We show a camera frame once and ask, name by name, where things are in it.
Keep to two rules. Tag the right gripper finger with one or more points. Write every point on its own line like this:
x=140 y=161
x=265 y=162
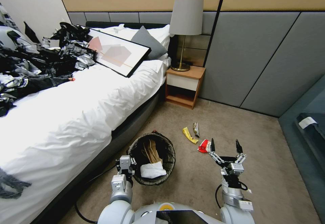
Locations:
x=212 y=147
x=238 y=147

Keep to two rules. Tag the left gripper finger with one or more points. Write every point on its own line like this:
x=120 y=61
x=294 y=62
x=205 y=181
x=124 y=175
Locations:
x=133 y=161

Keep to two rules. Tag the black woven trash bin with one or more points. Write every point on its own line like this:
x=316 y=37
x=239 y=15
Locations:
x=170 y=158

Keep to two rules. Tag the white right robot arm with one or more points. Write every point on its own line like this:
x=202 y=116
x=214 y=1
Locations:
x=233 y=196

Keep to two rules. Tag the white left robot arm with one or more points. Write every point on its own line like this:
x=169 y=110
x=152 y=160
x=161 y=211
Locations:
x=119 y=205

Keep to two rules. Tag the red white snack wrapper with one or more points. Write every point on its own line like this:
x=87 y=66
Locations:
x=203 y=146

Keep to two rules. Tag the brown paper bag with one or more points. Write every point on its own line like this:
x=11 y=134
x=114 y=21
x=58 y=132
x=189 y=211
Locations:
x=152 y=152

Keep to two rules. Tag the white crumpled tissue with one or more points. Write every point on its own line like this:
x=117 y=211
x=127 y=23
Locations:
x=152 y=170

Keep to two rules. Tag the crumpled silver brown wrapper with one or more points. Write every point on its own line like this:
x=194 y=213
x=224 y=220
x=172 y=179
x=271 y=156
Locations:
x=196 y=130

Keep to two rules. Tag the yellow snack wrapper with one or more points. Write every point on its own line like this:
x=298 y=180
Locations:
x=188 y=134

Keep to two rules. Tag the white robot front shell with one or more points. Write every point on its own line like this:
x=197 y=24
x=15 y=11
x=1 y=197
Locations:
x=152 y=210

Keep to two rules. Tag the white duvet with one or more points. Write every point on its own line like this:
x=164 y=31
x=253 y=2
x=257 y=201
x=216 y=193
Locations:
x=76 y=122

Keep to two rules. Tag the white paper label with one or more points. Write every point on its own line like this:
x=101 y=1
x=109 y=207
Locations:
x=307 y=122

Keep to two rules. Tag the wooden nightstand white drawer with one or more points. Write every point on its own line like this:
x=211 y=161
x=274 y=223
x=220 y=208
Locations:
x=182 y=80

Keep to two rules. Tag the white pillow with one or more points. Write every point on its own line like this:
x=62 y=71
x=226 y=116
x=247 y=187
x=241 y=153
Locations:
x=152 y=65
x=160 y=34
x=122 y=32

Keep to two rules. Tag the small red object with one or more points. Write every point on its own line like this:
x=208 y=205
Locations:
x=72 y=79

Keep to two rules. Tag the grey fringed throw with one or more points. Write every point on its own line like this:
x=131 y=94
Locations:
x=11 y=183

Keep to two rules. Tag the black framed abstract picture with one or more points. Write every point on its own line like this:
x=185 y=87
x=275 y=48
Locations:
x=114 y=51

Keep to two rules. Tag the grey cushion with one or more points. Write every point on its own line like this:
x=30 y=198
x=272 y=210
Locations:
x=149 y=41

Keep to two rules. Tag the black silver clutter pile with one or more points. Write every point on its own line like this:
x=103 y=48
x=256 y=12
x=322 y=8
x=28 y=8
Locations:
x=38 y=64

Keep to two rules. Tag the grey shade brass lamp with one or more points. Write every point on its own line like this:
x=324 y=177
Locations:
x=186 y=15

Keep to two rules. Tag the black bed headboard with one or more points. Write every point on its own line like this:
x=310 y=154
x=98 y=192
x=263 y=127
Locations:
x=106 y=24

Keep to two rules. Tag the black white patterned cloth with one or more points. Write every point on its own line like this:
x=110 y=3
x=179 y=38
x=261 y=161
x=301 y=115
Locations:
x=7 y=15

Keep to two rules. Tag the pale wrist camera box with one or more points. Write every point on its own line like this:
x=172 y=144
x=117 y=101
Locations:
x=126 y=162
x=237 y=168

